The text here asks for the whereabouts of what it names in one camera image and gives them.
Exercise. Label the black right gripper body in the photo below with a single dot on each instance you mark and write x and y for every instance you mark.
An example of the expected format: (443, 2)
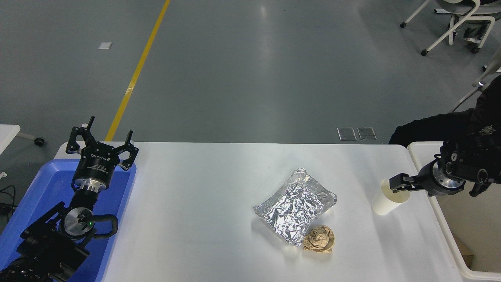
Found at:
(428, 181)

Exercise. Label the white table with caster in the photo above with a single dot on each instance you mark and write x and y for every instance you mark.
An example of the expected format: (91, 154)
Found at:
(7, 135)

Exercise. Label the grey floor plate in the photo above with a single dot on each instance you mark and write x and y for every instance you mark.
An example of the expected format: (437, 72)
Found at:
(347, 134)
(367, 133)

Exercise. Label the crumpled tan paper ball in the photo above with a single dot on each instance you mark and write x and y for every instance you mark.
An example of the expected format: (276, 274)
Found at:
(319, 239)

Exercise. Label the large pale plastic bin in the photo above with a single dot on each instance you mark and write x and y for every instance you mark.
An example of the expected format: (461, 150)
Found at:
(469, 219)

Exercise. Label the crumpled silver foil tray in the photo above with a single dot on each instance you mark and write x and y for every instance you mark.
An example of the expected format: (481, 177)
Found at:
(295, 205)

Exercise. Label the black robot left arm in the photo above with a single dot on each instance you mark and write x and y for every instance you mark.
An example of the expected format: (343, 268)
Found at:
(47, 243)

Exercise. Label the white office chair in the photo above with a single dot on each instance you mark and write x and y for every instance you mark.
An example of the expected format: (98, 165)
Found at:
(471, 13)

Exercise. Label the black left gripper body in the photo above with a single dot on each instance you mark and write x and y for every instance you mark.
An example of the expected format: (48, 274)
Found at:
(96, 164)

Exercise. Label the seated person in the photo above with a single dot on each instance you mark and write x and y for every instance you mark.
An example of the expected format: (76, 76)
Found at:
(477, 33)

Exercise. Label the white chair frame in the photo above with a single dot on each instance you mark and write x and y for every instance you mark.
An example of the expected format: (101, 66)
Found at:
(494, 64)

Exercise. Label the white paper cup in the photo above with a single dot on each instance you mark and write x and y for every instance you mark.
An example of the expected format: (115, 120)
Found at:
(385, 205)

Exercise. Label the blue plastic tray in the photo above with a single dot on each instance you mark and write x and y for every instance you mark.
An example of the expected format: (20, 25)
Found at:
(43, 184)

